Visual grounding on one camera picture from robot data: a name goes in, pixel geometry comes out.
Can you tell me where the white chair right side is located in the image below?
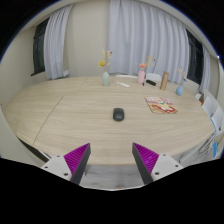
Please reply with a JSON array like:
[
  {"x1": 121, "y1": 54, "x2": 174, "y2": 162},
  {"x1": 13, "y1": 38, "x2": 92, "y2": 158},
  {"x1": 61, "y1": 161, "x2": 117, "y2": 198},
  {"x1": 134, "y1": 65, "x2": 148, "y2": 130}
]
[{"x1": 202, "y1": 96, "x2": 224, "y2": 135}]

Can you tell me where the blue vase with flowers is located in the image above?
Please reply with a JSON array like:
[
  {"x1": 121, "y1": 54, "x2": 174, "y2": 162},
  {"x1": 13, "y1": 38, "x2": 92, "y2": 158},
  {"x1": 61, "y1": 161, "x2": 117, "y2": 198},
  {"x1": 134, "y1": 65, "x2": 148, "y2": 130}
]
[{"x1": 176, "y1": 67, "x2": 187, "y2": 96}]

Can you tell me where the white remote control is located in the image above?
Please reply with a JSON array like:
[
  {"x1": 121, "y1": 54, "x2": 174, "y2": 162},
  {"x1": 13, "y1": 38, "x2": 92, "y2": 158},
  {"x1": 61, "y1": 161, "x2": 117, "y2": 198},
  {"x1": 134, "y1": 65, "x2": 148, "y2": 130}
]
[{"x1": 116, "y1": 81, "x2": 130, "y2": 88}]

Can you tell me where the white left curtain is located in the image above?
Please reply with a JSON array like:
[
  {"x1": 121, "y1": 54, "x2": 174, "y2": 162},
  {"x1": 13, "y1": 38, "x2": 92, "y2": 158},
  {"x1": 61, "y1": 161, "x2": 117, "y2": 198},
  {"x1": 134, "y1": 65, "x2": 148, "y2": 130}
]
[{"x1": 44, "y1": 4, "x2": 73, "y2": 80}]

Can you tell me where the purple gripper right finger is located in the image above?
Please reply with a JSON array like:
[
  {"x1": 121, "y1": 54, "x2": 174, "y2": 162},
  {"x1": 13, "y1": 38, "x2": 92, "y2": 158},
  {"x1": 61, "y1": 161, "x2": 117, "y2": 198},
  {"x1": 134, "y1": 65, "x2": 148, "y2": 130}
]
[{"x1": 131, "y1": 142, "x2": 184, "y2": 185}]

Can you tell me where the left dark window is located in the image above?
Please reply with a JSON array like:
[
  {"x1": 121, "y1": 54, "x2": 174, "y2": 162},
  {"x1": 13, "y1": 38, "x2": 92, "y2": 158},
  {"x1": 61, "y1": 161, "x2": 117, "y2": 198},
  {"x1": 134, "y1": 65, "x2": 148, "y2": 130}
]
[{"x1": 33, "y1": 19, "x2": 48, "y2": 75}]

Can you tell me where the white chair behind table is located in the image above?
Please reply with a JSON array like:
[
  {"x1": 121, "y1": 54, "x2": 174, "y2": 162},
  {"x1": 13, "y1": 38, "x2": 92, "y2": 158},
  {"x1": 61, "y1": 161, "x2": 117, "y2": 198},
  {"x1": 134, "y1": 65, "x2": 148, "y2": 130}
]
[{"x1": 146, "y1": 73, "x2": 162, "y2": 82}]

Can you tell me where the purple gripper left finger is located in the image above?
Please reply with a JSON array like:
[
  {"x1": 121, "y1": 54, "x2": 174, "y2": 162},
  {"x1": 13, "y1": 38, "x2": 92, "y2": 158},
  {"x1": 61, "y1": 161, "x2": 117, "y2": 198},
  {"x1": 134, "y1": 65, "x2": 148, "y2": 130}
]
[{"x1": 40, "y1": 142, "x2": 92, "y2": 186}]

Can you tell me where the pink vase with flowers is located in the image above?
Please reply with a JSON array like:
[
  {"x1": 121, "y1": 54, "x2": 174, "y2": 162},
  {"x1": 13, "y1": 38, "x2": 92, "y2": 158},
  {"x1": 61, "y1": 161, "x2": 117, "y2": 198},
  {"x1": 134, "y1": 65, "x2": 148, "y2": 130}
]
[{"x1": 138, "y1": 55, "x2": 153, "y2": 85}]

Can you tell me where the dark window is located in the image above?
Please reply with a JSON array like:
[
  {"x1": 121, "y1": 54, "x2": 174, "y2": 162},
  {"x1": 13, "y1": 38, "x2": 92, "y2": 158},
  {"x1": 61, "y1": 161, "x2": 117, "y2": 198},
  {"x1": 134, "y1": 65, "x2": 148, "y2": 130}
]
[
  {"x1": 33, "y1": 19, "x2": 48, "y2": 75},
  {"x1": 187, "y1": 32, "x2": 203, "y2": 84}
]

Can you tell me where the white centre curtain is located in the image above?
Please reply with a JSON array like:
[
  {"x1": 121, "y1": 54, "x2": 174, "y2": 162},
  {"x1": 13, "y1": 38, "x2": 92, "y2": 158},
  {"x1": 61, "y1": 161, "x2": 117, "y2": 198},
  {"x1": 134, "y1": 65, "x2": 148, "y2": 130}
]
[{"x1": 108, "y1": 0, "x2": 189, "y2": 83}]

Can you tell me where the white right curtain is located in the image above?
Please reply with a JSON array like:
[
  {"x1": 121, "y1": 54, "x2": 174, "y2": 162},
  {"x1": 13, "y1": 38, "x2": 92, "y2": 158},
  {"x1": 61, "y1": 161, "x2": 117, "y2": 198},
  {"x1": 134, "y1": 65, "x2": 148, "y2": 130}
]
[{"x1": 199, "y1": 47, "x2": 211, "y2": 93}]

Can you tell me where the black small case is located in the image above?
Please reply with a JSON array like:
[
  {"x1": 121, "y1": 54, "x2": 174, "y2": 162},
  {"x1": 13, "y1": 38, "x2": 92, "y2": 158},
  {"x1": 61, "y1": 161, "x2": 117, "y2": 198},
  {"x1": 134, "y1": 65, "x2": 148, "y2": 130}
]
[{"x1": 146, "y1": 80, "x2": 156, "y2": 86}]

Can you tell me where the green vase with flowers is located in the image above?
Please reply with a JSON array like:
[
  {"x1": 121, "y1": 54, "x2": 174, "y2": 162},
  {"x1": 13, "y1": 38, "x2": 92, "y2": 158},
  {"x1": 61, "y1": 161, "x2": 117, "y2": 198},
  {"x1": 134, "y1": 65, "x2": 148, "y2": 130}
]
[{"x1": 98, "y1": 49, "x2": 112, "y2": 86}]

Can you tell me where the black computer mouse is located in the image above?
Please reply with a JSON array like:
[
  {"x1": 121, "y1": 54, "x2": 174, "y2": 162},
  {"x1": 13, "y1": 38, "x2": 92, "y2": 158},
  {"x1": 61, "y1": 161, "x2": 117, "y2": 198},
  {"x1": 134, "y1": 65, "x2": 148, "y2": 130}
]
[{"x1": 113, "y1": 108, "x2": 124, "y2": 121}]

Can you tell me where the right dark window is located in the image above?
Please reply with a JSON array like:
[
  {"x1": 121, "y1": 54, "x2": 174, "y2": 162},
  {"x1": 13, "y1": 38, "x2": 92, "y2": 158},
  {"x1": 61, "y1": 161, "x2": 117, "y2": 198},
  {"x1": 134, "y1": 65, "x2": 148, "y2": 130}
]
[{"x1": 187, "y1": 32, "x2": 203, "y2": 84}]

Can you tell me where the brown thermos bottle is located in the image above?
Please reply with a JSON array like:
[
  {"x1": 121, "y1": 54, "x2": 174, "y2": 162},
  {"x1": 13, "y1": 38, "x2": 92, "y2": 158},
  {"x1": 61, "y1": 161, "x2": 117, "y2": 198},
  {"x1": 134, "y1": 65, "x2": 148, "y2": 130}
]
[{"x1": 160, "y1": 71, "x2": 169, "y2": 91}]

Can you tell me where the white curtain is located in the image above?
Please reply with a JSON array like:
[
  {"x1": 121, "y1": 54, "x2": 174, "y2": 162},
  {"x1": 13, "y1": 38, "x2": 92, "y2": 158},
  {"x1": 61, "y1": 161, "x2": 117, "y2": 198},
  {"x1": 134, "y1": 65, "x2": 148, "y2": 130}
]
[
  {"x1": 108, "y1": 0, "x2": 189, "y2": 83},
  {"x1": 44, "y1": 4, "x2": 73, "y2": 80},
  {"x1": 199, "y1": 47, "x2": 211, "y2": 93}
]

